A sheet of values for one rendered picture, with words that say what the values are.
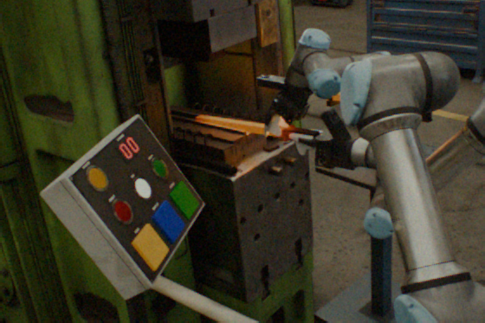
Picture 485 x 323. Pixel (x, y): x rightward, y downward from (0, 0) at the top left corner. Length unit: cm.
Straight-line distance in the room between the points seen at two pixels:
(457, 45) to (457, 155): 415
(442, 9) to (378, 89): 442
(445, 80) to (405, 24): 454
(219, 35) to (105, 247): 71
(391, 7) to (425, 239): 478
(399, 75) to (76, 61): 84
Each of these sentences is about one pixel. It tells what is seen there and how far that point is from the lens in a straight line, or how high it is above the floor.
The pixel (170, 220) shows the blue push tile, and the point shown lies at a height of 101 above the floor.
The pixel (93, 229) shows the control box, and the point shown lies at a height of 109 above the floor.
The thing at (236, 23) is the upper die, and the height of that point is 133.
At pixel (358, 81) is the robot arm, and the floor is 134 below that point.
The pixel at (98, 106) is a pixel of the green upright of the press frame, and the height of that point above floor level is 119.
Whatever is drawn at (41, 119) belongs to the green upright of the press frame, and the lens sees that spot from 180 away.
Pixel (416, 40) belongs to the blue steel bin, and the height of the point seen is 31.
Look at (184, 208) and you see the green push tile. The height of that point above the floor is 100.
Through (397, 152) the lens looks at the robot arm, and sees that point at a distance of 103.
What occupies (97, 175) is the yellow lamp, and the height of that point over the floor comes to 117.
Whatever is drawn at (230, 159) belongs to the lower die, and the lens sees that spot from 173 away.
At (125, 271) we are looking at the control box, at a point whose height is 99.
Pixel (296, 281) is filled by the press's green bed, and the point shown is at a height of 39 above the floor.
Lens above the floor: 165
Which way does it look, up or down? 22 degrees down
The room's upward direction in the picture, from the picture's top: 6 degrees counter-clockwise
